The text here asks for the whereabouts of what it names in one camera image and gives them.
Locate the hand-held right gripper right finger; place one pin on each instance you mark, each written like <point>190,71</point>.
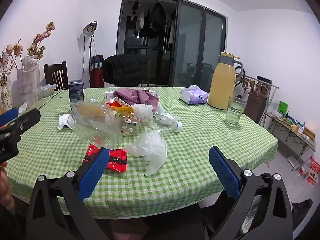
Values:
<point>225,172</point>

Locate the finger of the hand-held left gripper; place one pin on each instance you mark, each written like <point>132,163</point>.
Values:
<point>27,121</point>
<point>8,116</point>

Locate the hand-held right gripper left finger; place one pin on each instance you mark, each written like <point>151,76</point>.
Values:
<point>95,172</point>

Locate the red black snack wrapper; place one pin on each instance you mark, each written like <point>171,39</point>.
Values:
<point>117,160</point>

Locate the white tissue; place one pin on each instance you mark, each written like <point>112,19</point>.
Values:
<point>63,122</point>

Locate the blue bottle cap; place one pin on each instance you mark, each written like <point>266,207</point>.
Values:
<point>87,125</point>

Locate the clear plastic packaging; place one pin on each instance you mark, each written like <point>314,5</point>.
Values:
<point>128,127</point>

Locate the dark blue box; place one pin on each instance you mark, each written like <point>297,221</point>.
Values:
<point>76,91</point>

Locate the white plastic bag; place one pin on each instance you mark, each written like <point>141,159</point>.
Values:
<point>152,147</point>
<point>142,111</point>

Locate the small crushed clear bottle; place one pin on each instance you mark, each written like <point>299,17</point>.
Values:
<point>175,126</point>

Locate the yellow snack wrapper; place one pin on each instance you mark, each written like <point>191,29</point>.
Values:
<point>125,109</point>

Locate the purple towel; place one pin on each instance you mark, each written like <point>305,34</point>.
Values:
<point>135,95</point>

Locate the person's left hand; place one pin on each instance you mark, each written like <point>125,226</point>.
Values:
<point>5,190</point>

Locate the floral ceramic vase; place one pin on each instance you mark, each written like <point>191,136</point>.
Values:
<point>6,97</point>

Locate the thin black rod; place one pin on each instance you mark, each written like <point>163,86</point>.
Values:
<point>53,99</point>

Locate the clear glass vase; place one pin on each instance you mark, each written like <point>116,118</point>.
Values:
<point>32,85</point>

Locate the glass bowl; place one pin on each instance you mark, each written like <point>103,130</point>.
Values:
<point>48,91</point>

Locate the table with green checked cloth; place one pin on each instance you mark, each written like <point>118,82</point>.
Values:
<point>190,155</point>

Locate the wooden chair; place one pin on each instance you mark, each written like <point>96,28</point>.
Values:
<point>56,72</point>

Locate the drinking glass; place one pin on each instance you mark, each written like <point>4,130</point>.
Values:
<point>235,112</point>

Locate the white floor scale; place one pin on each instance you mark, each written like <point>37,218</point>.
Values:
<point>293,161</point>

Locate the brown cabinet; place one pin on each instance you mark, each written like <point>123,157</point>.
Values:
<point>252,107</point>

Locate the folding table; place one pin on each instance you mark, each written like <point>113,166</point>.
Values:
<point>287,130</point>

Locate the large water bottle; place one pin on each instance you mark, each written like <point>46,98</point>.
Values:
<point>305,170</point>

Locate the dried flowers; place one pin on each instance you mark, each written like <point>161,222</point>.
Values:
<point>37,40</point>

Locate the red storage bag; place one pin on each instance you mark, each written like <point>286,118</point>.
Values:
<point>96,77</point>

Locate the purple tissue pack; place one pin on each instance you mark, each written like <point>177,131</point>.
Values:
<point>192,97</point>

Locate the yellow mug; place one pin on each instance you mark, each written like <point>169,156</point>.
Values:
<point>294,127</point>

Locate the green paper bag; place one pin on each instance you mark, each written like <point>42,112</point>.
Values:
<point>282,107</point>

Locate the white fruit box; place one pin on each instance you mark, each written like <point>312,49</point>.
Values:
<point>311,180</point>

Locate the yellow thermos jug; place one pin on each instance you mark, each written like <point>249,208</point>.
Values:
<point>221,85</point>

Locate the red plastic crate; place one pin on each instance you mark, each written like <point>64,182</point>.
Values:
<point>315,166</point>

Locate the hanging dried foods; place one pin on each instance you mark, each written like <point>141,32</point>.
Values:
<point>252,85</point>

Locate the metal drying rack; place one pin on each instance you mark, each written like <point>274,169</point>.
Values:
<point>275,87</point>

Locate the black jacket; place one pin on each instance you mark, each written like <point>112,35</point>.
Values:
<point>125,70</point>

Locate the floor lamp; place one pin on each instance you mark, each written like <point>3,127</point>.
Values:
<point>88,30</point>

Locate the sliding glass door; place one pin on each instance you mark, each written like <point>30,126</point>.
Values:
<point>192,42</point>

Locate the hanging clothes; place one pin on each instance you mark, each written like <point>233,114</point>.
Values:
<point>157,15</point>

